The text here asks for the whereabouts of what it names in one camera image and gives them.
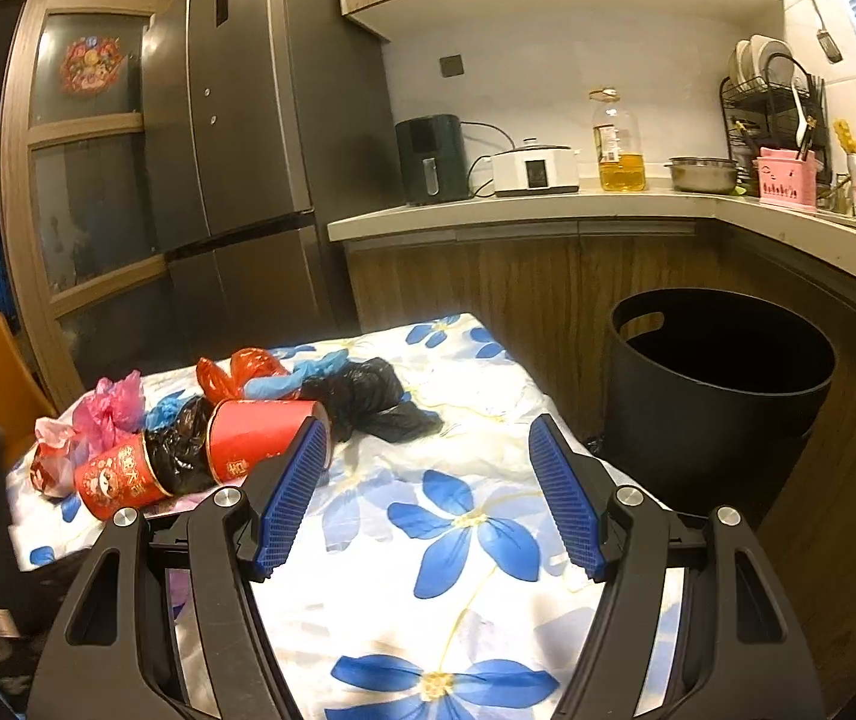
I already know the red and white plastic bag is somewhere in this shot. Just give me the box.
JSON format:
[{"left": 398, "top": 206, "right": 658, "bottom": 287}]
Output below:
[{"left": 30, "top": 416, "right": 85, "bottom": 497}]

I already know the grey refrigerator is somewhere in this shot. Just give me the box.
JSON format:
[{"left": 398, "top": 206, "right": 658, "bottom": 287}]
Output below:
[{"left": 141, "top": 0, "right": 391, "bottom": 361}]

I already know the kitchen counter with wooden cabinets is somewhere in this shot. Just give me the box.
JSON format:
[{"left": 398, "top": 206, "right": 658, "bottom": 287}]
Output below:
[{"left": 326, "top": 187, "right": 856, "bottom": 720}]

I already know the pink utensil holder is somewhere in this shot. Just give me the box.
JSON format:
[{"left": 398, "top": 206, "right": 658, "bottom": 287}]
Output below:
[{"left": 753, "top": 150, "right": 819, "bottom": 207}]

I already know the black plastic bag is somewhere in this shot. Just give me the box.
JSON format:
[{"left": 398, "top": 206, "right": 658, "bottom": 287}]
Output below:
[
  {"left": 300, "top": 356, "right": 444, "bottom": 443},
  {"left": 144, "top": 397, "right": 219, "bottom": 496}
]

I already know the cooking oil bottle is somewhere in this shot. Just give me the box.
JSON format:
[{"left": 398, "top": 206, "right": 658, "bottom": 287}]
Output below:
[{"left": 590, "top": 88, "right": 650, "bottom": 192}]

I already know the white ladle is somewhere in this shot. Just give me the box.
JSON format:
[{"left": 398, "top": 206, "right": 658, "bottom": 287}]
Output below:
[{"left": 791, "top": 82, "right": 813, "bottom": 155}]

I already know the black dish rack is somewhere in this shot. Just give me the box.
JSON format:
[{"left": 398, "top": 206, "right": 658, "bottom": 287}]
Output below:
[{"left": 720, "top": 34, "right": 830, "bottom": 200}]

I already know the cooker cable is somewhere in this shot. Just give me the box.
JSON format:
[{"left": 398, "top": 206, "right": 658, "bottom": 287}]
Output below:
[{"left": 468, "top": 154, "right": 498, "bottom": 197}]

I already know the red round door ornament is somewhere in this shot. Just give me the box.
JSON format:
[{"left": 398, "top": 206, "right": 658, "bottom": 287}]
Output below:
[{"left": 60, "top": 34, "right": 129, "bottom": 98}]

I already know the white plate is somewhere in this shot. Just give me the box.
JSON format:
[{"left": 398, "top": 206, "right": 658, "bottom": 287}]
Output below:
[
  {"left": 728, "top": 37, "right": 762, "bottom": 87},
  {"left": 753, "top": 34, "right": 796, "bottom": 83}
]

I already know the pink plastic bag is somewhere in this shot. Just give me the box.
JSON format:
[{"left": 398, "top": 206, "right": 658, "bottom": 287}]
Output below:
[{"left": 71, "top": 371, "right": 145, "bottom": 458}]

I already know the steel bowl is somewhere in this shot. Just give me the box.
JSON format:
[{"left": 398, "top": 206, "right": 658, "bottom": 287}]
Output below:
[{"left": 665, "top": 156, "right": 742, "bottom": 194}]

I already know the white electric cooker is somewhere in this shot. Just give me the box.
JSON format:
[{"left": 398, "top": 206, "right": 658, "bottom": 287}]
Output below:
[{"left": 491, "top": 136, "right": 581, "bottom": 198}]

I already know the wooden door with glass panels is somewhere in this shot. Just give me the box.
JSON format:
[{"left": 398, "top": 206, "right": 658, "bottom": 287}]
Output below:
[{"left": 0, "top": 0, "right": 196, "bottom": 406}]

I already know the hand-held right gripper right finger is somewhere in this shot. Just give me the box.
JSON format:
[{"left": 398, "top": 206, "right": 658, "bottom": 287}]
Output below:
[{"left": 528, "top": 414, "right": 826, "bottom": 720}]

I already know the plain red paper cup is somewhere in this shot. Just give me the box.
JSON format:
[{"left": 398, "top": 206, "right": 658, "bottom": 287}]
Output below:
[{"left": 205, "top": 399, "right": 333, "bottom": 485}]

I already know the hanging metal spatula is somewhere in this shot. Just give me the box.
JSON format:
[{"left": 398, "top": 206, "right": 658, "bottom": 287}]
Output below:
[{"left": 791, "top": 0, "right": 845, "bottom": 65}]

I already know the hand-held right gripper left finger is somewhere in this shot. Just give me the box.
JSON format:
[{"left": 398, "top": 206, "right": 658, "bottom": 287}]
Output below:
[{"left": 26, "top": 414, "right": 331, "bottom": 720}]

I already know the black trash bin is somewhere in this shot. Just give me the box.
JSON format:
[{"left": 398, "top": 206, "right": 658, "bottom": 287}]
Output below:
[{"left": 606, "top": 287, "right": 837, "bottom": 533}]

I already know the air fryer cable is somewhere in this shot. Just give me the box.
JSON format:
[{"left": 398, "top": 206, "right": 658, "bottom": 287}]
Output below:
[{"left": 461, "top": 121, "right": 526, "bottom": 149}]

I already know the dark green air fryer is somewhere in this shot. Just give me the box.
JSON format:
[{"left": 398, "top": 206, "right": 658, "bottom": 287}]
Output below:
[{"left": 395, "top": 114, "right": 474, "bottom": 206}]

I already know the blue floral tablecloth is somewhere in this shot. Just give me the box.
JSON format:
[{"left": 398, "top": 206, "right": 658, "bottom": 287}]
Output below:
[{"left": 0, "top": 311, "right": 687, "bottom": 720}]

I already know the printed red paper cup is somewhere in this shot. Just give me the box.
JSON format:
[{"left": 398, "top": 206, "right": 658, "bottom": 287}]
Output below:
[{"left": 74, "top": 433, "right": 174, "bottom": 522}]

